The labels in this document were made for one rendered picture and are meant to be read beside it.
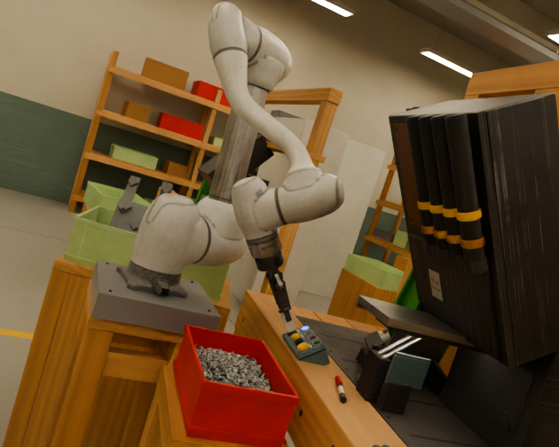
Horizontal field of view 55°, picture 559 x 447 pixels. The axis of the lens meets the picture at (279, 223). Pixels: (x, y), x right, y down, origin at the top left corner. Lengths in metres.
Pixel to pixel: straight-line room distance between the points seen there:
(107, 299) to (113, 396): 0.86
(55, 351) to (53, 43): 6.32
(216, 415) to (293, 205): 0.54
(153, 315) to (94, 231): 0.73
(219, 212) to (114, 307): 0.44
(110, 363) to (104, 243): 0.68
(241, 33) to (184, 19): 6.79
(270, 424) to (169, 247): 0.61
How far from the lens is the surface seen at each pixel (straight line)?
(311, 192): 1.34
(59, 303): 2.19
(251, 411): 1.15
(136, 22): 8.29
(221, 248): 1.67
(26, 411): 2.37
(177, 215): 1.54
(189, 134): 7.78
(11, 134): 8.17
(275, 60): 1.73
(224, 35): 1.61
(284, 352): 1.51
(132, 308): 1.47
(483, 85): 2.19
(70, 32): 8.20
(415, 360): 1.31
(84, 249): 2.16
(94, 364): 1.56
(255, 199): 1.37
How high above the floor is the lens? 1.35
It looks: 5 degrees down
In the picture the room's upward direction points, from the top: 18 degrees clockwise
